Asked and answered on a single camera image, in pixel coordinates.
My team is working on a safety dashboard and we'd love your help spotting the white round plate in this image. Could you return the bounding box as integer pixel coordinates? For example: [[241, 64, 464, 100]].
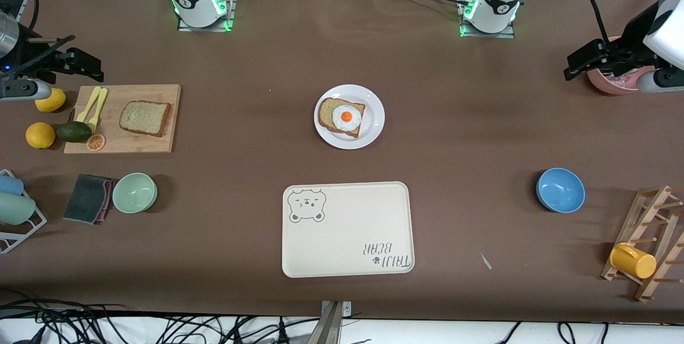
[[314, 84, 385, 150]]

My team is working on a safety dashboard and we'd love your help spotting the wooden cutting board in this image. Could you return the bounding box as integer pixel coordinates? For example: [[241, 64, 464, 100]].
[[64, 84, 181, 154]]

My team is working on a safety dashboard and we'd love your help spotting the yellow cup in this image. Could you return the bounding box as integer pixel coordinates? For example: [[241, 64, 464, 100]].
[[610, 243, 657, 279]]

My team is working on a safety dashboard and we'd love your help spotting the white wire rack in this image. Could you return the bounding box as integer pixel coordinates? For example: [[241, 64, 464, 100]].
[[0, 169, 48, 255]]

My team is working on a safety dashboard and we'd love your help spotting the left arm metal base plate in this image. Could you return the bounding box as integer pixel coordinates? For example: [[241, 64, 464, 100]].
[[458, 0, 516, 39]]

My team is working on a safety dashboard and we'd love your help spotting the pink bowl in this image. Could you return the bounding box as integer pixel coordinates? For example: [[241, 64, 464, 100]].
[[587, 37, 655, 95]]

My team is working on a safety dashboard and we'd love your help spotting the pale green cup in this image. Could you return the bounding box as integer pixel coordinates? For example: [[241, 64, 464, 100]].
[[0, 192, 36, 225]]

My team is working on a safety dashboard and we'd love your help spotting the green avocado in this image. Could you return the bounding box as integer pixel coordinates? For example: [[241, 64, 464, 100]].
[[56, 121, 92, 143]]

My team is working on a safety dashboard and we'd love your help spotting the light blue cup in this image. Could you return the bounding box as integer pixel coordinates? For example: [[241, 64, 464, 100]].
[[0, 174, 25, 196]]

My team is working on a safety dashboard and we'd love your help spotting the blue bowl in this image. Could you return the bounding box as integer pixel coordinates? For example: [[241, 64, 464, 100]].
[[536, 167, 586, 214]]

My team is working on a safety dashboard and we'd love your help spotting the black floor cable bundle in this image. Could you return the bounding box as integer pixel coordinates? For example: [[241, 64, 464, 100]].
[[0, 291, 321, 344]]

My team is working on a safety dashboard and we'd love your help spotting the yellow lemon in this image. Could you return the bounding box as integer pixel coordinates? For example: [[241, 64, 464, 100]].
[[25, 122, 56, 150], [35, 88, 67, 113]]

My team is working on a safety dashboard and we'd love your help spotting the grey folded cloth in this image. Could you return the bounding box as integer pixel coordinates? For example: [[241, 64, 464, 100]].
[[63, 174, 115, 225]]

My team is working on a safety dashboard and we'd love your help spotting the yellow plastic knife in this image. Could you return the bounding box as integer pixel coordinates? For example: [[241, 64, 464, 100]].
[[75, 86, 101, 123]]

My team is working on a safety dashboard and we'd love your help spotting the wooden cup rack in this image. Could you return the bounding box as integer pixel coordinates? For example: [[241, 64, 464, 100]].
[[600, 185, 684, 303]]

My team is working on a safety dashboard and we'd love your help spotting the cream bear print tray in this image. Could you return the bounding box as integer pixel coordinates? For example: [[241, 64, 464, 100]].
[[282, 181, 416, 279]]

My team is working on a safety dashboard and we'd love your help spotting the metal table clamp bracket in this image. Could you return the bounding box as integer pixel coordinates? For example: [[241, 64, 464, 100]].
[[307, 300, 352, 344]]

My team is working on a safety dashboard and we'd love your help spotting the fried egg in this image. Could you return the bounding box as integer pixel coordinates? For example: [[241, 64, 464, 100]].
[[332, 105, 362, 132]]

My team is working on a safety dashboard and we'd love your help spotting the pale green bowl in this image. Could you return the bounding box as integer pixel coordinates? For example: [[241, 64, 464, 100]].
[[112, 173, 158, 214]]

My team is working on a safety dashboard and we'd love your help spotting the plain bread slice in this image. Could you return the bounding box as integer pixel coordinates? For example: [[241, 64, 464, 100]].
[[119, 100, 172, 137]]

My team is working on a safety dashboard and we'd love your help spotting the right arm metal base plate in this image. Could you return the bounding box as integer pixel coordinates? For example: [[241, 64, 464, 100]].
[[177, 0, 237, 33]]

